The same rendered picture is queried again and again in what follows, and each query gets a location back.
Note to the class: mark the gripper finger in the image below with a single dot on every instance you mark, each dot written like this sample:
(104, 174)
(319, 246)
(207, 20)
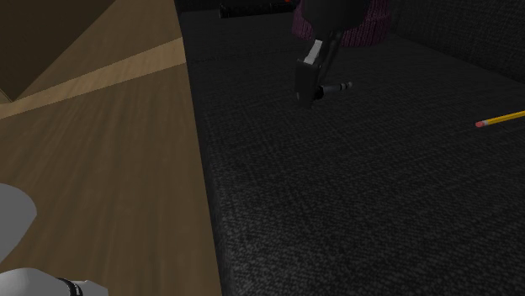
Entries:
(307, 82)
(331, 57)

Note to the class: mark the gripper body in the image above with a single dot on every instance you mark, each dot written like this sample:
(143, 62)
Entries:
(334, 14)

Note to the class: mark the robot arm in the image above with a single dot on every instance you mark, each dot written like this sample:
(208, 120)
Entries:
(18, 283)

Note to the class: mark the black pen with grey tip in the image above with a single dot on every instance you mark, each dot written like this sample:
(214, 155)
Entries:
(337, 87)

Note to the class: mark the purple knitted cushion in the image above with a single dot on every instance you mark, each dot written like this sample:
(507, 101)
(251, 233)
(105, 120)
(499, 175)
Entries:
(378, 25)

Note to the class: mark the black long flat box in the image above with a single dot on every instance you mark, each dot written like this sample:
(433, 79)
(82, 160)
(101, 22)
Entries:
(250, 10)

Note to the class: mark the dark grey fabric sofa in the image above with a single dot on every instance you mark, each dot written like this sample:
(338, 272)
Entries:
(348, 192)

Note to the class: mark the yellow pencil with pink eraser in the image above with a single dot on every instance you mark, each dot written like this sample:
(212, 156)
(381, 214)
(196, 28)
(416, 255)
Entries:
(502, 119)

